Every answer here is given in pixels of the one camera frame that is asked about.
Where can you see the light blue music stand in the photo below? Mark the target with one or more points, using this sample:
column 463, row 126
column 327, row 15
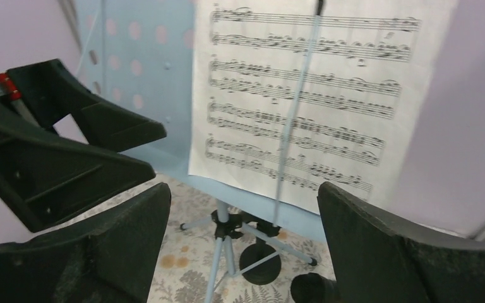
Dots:
column 225, row 209

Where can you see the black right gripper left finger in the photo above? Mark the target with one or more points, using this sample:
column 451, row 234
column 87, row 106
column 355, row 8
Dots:
column 109, row 257

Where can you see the floral patterned tablecloth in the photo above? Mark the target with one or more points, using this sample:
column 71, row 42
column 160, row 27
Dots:
column 185, row 259

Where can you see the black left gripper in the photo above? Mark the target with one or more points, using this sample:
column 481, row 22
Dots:
column 46, row 179

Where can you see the rear black microphone stand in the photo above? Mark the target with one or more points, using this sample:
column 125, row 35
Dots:
column 259, row 263

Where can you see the front black microphone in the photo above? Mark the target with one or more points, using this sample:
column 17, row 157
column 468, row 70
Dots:
column 314, row 288

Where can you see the sheet music page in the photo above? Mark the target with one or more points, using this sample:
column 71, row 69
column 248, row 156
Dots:
column 379, row 58

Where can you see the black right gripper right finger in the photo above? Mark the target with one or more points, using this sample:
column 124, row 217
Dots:
column 378, row 256

